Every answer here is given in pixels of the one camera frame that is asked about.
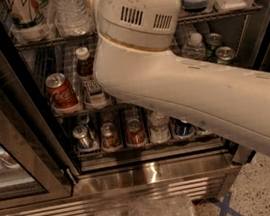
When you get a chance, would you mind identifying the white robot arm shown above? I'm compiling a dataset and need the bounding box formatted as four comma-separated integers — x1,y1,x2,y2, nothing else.
93,0,270,157

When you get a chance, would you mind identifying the red can bottom shelf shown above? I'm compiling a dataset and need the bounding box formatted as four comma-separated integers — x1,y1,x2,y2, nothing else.
126,119,145,145

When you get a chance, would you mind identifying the small water bottle bottom shelf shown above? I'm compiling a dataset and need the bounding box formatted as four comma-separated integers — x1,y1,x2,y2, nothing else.
149,111,171,144

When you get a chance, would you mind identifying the small water bottle shelf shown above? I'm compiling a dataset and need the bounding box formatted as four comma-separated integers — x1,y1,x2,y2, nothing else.
181,32,206,61
149,111,171,144

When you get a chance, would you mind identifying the brown can bottom shelf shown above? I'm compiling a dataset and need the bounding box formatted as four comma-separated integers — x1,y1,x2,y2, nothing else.
101,123,121,150

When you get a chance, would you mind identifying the silver can bottom shelf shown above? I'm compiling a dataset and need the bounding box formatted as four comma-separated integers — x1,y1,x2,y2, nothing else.
72,125,93,149

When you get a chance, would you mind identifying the brown tea bottle left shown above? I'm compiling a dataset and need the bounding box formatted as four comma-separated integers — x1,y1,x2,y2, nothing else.
75,47,102,100

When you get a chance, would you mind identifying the small water bottle middle shelf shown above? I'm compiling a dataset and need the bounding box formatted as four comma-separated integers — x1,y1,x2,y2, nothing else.
181,32,206,61

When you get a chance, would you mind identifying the stainless steel fridge cabinet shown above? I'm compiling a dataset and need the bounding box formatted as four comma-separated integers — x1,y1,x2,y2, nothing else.
0,0,264,216

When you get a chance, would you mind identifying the clear water bottle top shelf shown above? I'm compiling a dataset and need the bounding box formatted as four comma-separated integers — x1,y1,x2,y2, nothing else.
52,0,92,37

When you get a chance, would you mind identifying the glass fridge door left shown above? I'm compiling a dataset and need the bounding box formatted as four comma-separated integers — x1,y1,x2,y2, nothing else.
0,25,75,211

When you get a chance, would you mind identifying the blue Pepsi can bottom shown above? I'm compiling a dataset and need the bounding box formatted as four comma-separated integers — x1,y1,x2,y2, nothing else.
173,119,194,137

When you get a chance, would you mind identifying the red Coca-Cola can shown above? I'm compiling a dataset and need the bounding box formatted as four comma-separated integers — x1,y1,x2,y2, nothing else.
45,73,79,109

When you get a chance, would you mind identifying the green soda can rear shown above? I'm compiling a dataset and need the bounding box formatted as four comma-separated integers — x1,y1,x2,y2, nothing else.
205,33,223,59

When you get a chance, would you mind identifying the green soda can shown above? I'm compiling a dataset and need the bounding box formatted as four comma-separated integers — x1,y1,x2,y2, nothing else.
211,46,236,65
205,33,223,59

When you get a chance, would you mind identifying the green soda can front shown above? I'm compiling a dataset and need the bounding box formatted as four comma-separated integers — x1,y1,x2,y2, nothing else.
211,46,236,65

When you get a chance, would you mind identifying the blue tape cross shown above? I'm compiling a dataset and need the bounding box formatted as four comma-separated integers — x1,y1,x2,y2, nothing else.
207,191,243,216

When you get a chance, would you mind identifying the green white patterned can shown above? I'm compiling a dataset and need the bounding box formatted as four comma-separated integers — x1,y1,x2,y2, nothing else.
1,0,45,29

